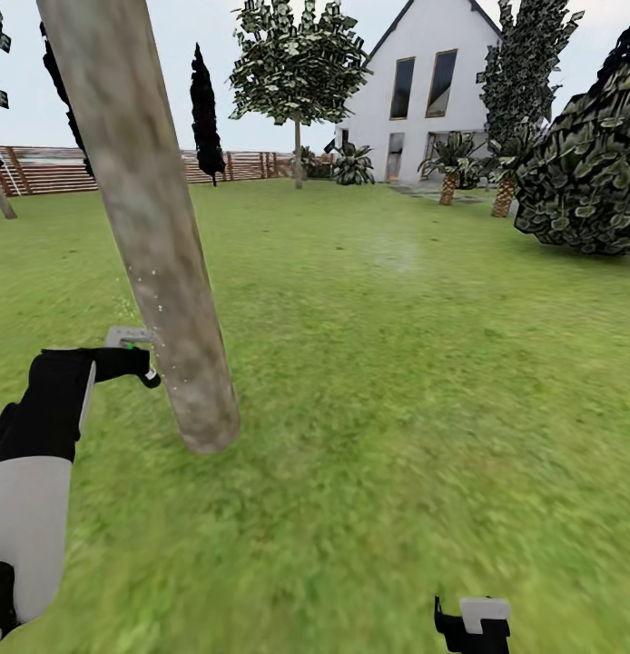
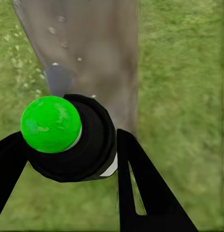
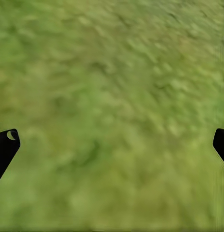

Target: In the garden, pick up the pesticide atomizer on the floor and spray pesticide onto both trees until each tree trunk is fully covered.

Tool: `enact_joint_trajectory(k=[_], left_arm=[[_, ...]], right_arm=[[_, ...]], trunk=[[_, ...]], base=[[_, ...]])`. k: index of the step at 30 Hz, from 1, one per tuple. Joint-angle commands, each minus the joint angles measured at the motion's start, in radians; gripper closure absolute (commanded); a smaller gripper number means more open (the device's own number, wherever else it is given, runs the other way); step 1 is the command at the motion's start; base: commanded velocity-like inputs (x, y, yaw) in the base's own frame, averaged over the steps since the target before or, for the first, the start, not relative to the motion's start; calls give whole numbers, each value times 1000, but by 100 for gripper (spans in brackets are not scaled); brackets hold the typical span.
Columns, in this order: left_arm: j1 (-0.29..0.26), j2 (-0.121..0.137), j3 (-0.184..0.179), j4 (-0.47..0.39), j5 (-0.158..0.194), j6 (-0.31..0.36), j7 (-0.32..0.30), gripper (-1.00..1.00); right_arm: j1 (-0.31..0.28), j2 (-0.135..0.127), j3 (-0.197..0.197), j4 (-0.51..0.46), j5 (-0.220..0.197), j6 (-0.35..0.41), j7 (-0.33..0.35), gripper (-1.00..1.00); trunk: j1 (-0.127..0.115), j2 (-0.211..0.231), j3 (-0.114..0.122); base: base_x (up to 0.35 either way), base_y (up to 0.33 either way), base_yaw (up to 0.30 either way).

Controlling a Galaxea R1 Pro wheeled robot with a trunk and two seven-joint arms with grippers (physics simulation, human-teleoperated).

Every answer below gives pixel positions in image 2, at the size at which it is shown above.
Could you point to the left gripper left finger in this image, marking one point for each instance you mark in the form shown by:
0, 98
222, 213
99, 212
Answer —
12, 162

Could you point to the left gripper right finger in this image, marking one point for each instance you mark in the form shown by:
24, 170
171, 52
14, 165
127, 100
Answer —
164, 212

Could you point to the pesticide atomizer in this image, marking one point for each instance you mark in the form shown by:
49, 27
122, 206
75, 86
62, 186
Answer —
68, 137

